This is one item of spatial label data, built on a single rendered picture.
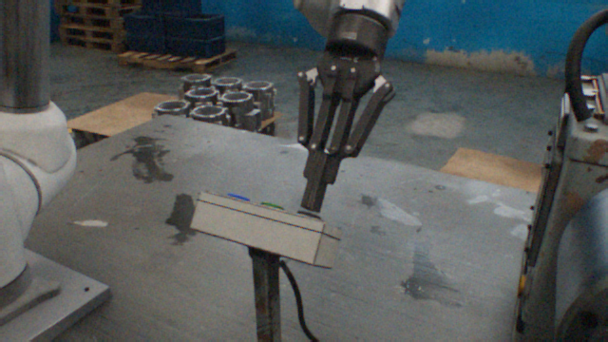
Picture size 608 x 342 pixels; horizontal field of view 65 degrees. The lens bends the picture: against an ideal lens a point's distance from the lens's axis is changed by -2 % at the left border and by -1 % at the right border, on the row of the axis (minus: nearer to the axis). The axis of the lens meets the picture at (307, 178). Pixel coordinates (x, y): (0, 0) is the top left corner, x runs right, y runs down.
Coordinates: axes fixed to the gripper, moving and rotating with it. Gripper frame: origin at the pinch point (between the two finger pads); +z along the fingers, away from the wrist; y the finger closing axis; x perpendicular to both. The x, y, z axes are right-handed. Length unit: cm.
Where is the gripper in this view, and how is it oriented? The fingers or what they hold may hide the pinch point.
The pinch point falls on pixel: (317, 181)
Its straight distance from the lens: 58.1
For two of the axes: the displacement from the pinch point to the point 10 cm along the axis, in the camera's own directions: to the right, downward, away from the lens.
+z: -2.7, 9.5, -1.4
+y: 9.0, 2.0, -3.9
